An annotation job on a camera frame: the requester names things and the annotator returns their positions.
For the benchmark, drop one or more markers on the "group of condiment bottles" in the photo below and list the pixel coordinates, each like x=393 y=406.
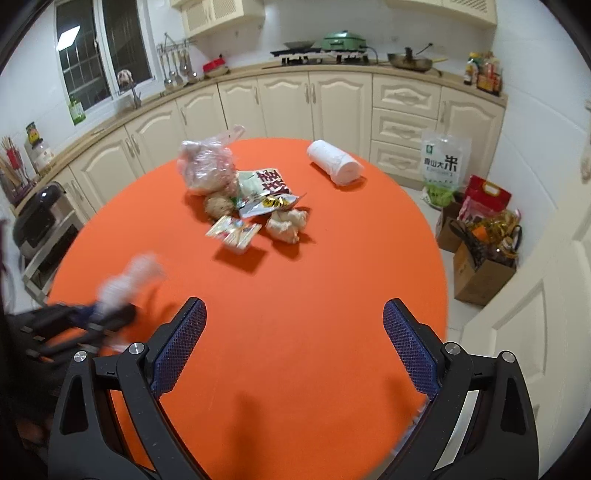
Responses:
x=482 y=74

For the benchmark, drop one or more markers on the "steel frying pan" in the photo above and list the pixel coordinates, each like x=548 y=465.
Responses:
x=411 y=60

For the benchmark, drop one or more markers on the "steel sink faucet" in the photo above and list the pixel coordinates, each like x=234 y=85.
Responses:
x=131 y=90

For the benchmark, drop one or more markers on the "narrow cream lattice door cabinet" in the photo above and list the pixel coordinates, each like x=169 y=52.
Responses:
x=217 y=14

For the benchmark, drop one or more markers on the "black gas stove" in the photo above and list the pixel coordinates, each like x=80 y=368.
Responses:
x=318 y=59

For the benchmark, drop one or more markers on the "cream base kitchen cabinets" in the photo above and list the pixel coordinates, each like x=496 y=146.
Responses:
x=323 y=106

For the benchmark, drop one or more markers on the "white paper towel roll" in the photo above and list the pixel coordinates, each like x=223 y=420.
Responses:
x=334 y=162

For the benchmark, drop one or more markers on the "wide cream lattice door cabinet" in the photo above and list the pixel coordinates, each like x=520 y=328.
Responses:
x=443 y=9

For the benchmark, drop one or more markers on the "clear plastic bag with food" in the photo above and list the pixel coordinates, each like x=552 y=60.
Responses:
x=207 y=166

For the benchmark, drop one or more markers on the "wall rack with hanging utensils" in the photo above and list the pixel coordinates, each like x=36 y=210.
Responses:
x=178 y=64

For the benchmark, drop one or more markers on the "chopsticks in holder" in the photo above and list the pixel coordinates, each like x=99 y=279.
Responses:
x=11 y=170

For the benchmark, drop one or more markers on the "green electric cooker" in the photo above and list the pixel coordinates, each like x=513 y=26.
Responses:
x=344 y=41

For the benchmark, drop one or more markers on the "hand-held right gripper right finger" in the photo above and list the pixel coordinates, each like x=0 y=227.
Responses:
x=408 y=350

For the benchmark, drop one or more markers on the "white tissue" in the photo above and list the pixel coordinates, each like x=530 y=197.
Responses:
x=129 y=281

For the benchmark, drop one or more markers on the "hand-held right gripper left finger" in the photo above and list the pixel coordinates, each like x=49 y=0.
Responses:
x=182 y=350

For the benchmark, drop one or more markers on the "metal rolling rack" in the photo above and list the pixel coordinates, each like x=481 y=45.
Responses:
x=51 y=263

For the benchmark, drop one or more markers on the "white panel door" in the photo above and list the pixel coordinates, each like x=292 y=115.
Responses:
x=554 y=332

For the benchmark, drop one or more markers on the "pale ginger root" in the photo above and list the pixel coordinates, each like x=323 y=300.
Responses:
x=286 y=225

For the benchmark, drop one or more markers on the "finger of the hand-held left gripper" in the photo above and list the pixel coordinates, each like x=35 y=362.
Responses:
x=104 y=317
x=74 y=344

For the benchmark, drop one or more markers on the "small brown cardboard box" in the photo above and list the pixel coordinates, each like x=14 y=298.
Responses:
x=450 y=230

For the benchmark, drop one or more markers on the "clear white rice bag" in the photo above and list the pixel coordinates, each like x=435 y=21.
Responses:
x=445 y=168

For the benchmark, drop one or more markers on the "clear glass jar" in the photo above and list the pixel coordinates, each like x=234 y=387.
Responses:
x=41 y=154

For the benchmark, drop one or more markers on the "round brown root vegetable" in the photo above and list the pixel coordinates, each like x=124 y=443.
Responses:
x=217 y=205

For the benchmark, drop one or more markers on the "large brown cardboard box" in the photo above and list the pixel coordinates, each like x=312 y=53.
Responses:
x=482 y=279

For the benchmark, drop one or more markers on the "barred kitchen window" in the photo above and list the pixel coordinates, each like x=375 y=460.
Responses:
x=104 y=48

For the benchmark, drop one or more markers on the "small food packet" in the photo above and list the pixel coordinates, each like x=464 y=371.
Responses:
x=233 y=233

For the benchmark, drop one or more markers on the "yellow label sauce bottle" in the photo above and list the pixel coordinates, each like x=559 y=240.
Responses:
x=31 y=131

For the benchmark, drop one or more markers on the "green glass bottle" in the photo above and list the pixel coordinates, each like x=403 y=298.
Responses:
x=76 y=110

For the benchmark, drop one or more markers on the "white red snack packet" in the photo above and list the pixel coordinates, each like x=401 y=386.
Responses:
x=265 y=191

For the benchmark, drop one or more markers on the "round table with orange cover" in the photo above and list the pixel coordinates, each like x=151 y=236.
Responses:
x=300 y=286

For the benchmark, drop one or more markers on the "red kitchen container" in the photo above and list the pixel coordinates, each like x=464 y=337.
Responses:
x=216 y=67

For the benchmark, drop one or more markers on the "black silver rice cooker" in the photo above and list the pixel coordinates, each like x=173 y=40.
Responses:
x=39 y=217

